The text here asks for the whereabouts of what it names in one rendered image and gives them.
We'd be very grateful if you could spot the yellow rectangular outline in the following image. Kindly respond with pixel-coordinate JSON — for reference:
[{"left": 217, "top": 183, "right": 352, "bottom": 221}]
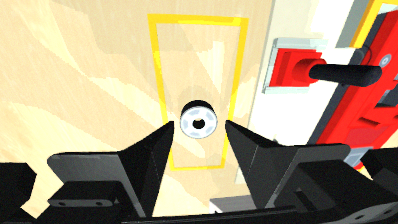
[{"left": 147, "top": 13, "right": 249, "bottom": 171}]

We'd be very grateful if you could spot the black wheel with white hub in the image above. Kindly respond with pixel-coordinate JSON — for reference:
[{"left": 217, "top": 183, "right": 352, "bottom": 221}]
[{"left": 179, "top": 100, "right": 218, "bottom": 139}]

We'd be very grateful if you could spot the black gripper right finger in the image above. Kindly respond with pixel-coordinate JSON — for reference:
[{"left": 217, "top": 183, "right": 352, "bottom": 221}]
[{"left": 225, "top": 120, "right": 351, "bottom": 209}]

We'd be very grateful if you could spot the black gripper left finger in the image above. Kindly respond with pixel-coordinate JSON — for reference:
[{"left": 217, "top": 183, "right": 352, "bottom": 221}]
[{"left": 47, "top": 121, "right": 175, "bottom": 217}]

